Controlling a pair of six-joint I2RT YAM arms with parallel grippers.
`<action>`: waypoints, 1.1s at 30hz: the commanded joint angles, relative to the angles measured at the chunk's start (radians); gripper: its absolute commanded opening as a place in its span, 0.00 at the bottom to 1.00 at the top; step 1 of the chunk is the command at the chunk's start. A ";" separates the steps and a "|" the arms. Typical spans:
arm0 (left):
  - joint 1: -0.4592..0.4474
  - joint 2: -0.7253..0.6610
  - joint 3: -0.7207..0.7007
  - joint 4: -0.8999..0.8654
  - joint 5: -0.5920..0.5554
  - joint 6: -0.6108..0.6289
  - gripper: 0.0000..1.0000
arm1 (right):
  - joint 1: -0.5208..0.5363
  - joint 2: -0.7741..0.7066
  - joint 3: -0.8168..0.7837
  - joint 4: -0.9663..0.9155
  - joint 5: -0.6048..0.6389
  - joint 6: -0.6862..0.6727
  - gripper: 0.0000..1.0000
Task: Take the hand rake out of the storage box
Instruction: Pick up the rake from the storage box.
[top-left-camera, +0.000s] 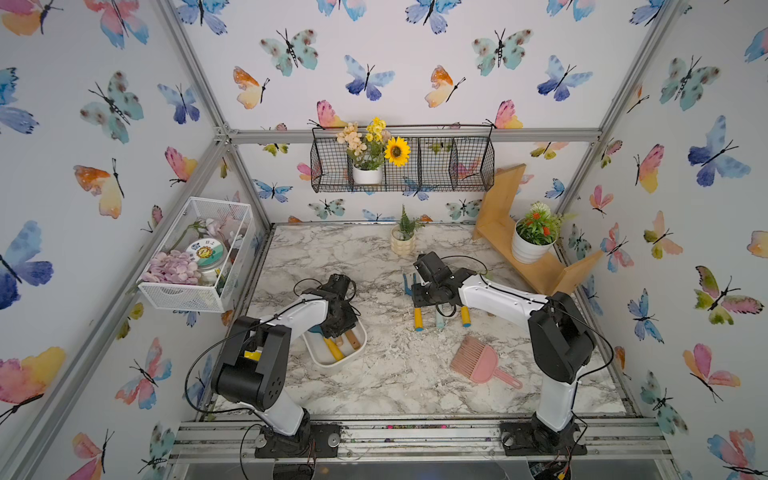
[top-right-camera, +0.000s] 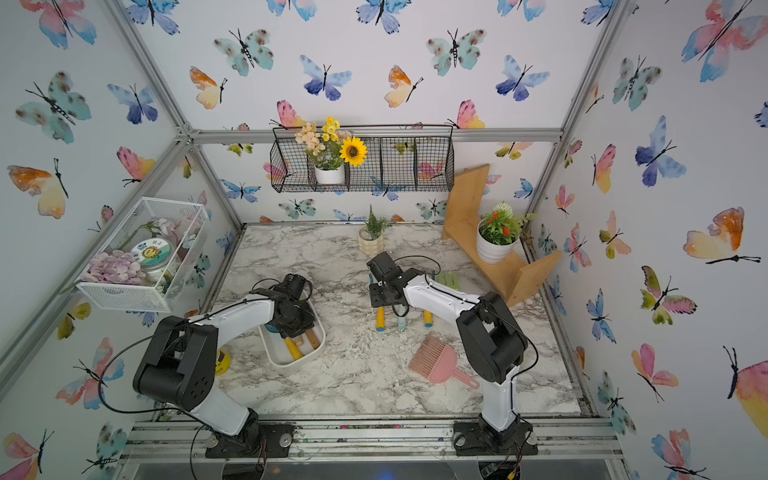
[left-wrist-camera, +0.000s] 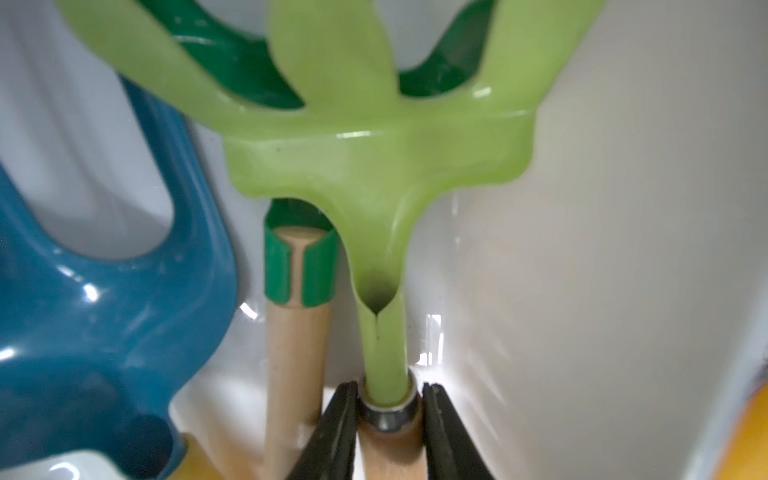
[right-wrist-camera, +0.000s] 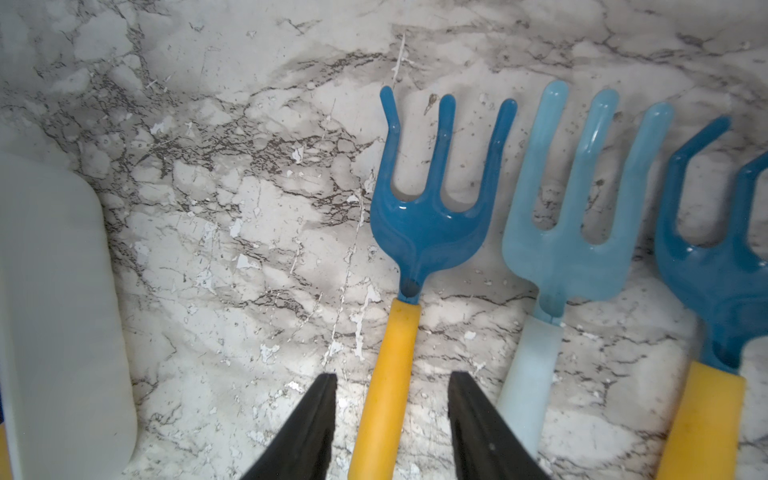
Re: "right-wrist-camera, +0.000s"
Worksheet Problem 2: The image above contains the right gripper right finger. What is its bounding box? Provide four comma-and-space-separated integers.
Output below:
448, 371, 549, 480

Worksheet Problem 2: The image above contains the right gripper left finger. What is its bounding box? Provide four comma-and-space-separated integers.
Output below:
242, 373, 337, 480

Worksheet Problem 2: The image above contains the white storage box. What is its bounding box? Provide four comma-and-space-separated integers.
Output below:
1, 153, 138, 479

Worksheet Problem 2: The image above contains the dark blue rake yellow handle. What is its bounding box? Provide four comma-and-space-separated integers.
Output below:
654, 116, 767, 479

